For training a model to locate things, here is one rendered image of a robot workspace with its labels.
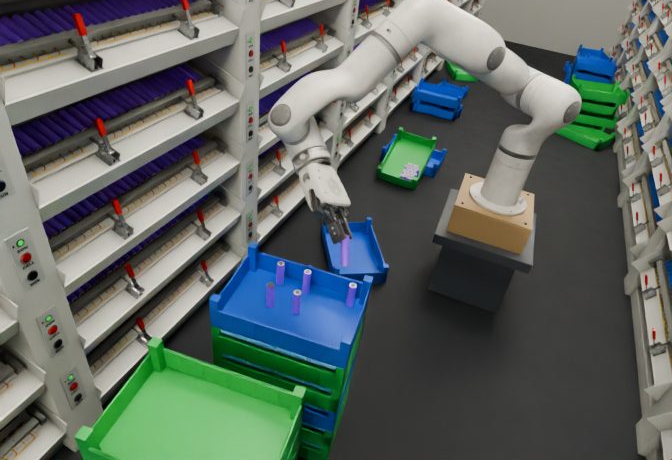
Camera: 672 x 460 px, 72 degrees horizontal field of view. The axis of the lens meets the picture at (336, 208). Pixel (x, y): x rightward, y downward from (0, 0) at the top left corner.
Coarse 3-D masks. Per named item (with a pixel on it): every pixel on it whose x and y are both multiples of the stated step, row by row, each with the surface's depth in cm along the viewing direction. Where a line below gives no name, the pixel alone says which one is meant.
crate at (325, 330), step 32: (256, 256) 110; (224, 288) 100; (256, 288) 108; (288, 288) 109; (320, 288) 110; (224, 320) 96; (256, 320) 101; (288, 320) 102; (320, 320) 103; (352, 320) 104; (320, 352) 93
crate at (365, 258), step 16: (352, 224) 191; (368, 224) 191; (352, 240) 190; (368, 240) 191; (336, 256) 181; (352, 256) 182; (368, 256) 183; (336, 272) 165; (352, 272) 174; (368, 272) 175; (384, 272) 169
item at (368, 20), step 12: (360, 0) 214; (372, 0) 222; (384, 0) 228; (396, 0) 231; (360, 12) 203; (372, 12) 217; (384, 12) 220; (360, 24) 200; (372, 24) 206; (360, 36) 193
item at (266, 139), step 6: (318, 66) 190; (312, 72) 192; (258, 132) 151; (264, 132) 152; (270, 132) 154; (258, 138) 143; (264, 138) 150; (270, 138) 152; (276, 138) 155; (258, 144) 144; (264, 144) 148; (270, 144) 154; (258, 150) 146; (264, 150) 152
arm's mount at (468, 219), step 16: (464, 176) 167; (464, 192) 157; (528, 192) 164; (464, 208) 149; (480, 208) 150; (528, 208) 154; (448, 224) 154; (464, 224) 152; (480, 224) 149; (496, 224) 147; (512, 224) 145; (528, 224) 146; (480, 240) 152; (496, 240) 150; (512, 240) 148
